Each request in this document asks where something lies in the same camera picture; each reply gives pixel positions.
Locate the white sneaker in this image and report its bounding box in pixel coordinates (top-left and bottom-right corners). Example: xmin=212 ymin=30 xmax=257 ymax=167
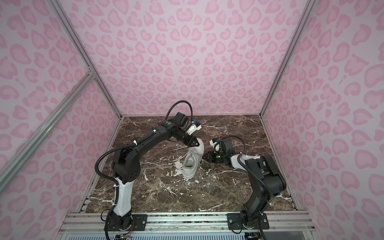
xmin=182 ymin=138 xmax=205 ymax=179

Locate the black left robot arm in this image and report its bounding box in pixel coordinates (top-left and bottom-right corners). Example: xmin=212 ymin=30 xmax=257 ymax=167
xmin=108 ymin=113 xmax=201 ymax=230

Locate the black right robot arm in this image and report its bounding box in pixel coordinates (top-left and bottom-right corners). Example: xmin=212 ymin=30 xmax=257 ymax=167
xmin=203 ymin=139 xmax=287 ymax=231

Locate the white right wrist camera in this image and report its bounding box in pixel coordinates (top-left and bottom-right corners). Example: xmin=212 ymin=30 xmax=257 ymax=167
xmin=210 ymin=138 xmax=221 ymax=153

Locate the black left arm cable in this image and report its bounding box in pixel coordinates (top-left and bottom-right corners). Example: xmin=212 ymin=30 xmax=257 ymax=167
xmin=164 ymin=100 xmax=194 ymax=122

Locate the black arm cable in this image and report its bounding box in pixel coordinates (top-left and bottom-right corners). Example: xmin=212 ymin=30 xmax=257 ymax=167
xmin=164 ymin=100 xmax=194 ymax=122
xmin=220 ymin=135 xmax=248 ymax=155

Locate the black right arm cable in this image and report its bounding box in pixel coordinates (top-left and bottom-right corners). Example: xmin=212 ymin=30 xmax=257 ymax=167
xmin=220 ymin=135 xmax=248 ymax=155

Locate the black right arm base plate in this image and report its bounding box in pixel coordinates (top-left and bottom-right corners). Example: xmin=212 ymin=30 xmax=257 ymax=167
xmin=226 ymin=211 xmax=270 ymax=231

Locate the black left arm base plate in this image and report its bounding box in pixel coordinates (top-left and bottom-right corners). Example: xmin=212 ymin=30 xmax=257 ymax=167
xmin=105 ymin=213 xmax=148 ymax=232

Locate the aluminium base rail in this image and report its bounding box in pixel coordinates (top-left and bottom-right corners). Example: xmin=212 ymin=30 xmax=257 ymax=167
xmin=56 ymin=211 xmax=319 ymax=240

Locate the aluminium diagonal frame strut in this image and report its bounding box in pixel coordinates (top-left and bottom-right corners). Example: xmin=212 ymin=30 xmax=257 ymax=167
xmin=1 ymin=71 xmax=95 ymax=193

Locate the right corner frame post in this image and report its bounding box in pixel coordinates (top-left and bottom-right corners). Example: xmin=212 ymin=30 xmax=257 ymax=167
xmin=259 ymin=0 xmax=319 ymax=119

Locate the corner frame post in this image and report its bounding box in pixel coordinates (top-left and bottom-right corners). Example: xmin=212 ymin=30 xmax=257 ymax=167
xmin=259 ymin=0 xmax=319 ymax=119
xmin=48 ymin=0 xmax=123 ymax=119

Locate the left corner frame post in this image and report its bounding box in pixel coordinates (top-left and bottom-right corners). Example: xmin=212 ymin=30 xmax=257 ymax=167
xmin=48 ymin=0 xmax=123 ymax=119

